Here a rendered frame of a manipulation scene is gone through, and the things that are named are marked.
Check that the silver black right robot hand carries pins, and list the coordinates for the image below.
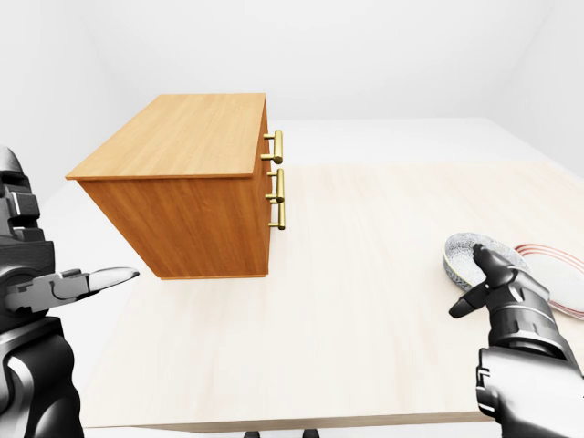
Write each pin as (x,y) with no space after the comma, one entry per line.
(520,305)

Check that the small dark shape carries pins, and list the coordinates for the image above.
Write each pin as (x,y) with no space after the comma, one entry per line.
(311,434)
(252,434)

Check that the wooden cabinet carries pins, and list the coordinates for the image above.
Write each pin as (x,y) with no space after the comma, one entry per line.
(173,150)

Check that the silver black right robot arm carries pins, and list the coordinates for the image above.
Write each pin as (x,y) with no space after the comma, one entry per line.
(524,392)

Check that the white plate with red rings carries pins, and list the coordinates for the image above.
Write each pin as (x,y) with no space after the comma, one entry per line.
(561,278)

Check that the black white patterned bowl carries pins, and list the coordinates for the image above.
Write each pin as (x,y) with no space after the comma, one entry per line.
(458,257)

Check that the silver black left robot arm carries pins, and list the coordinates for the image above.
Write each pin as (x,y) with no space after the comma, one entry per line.
(32,378)

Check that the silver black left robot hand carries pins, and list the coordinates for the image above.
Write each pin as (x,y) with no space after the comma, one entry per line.
(27,255)

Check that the wooden cabinet drawer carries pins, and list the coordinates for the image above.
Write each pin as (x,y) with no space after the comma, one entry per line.
(262,146)
(266,242)
(263,187)

